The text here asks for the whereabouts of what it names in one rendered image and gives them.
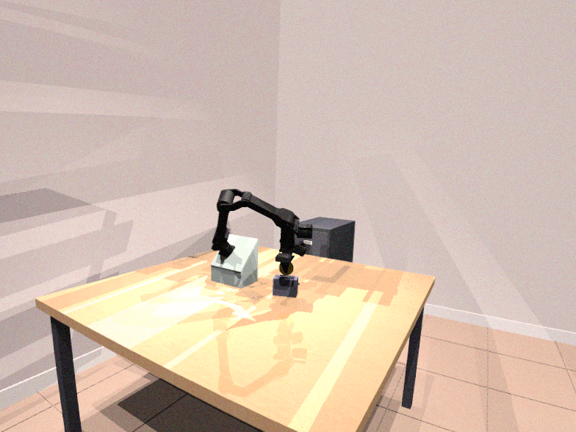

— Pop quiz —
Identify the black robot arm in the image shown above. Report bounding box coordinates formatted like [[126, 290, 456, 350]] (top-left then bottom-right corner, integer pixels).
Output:
[[212, 189, 313, 258]]

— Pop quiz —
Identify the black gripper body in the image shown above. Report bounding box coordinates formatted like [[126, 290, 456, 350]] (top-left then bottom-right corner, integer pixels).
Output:
[[276, 237, 295, 263]]

